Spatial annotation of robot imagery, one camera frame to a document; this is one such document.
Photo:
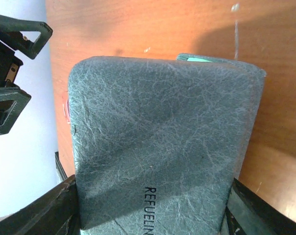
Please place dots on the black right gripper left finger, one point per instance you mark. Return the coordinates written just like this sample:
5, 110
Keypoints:
54, 213

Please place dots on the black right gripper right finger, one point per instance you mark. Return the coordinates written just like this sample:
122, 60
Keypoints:
247, 214

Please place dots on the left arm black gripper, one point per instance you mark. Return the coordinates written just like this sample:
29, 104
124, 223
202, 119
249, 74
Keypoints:
12, 99

